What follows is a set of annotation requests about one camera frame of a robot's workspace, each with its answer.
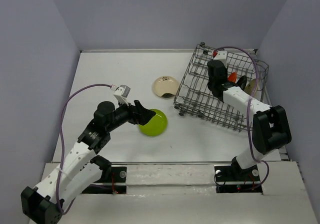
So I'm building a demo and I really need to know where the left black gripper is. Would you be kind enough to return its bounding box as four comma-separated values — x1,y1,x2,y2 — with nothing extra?
106,97,156,132

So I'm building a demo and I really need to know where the orange plate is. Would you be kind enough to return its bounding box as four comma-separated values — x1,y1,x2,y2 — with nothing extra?
228,72,237,83

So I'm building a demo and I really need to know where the black plate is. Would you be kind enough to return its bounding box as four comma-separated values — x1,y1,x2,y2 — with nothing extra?
236,76,248,90

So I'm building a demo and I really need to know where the grey wire dish rack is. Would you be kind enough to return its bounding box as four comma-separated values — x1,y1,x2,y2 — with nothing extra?
173,42,269,131

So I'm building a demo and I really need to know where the cream floral plate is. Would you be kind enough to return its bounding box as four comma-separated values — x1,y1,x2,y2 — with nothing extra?
244,79,259,95

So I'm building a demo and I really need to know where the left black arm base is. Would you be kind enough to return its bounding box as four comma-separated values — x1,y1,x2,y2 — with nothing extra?
82,166,127,194

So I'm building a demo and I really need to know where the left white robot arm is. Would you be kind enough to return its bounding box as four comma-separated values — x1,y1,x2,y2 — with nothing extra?
21,100,156,223

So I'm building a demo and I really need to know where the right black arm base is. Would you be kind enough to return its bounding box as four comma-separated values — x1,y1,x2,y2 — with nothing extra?
213,158,263,193

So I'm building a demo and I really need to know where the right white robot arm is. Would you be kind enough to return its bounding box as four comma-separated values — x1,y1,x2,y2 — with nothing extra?
207,60,292,180

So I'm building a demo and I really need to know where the green plate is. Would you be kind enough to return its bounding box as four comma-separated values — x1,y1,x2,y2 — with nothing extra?
138,109,168,137

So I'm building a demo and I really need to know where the cream plate with dark spot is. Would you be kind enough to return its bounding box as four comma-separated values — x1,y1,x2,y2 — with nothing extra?
152,76,180,99

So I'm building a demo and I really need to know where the white foam strip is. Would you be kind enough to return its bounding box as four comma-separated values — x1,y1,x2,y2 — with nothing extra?
125,164,215,186

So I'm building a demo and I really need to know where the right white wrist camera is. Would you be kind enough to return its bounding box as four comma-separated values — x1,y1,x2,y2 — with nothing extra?
213,51,228,68

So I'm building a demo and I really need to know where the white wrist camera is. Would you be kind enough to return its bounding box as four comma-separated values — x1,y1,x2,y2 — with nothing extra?
111,85,131,105
213,51,228,68

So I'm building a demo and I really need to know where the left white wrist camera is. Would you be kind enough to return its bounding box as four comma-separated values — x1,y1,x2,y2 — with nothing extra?
111,85,131,105

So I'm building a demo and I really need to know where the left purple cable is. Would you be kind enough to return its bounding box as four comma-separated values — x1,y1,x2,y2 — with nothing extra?
55,83,113,215

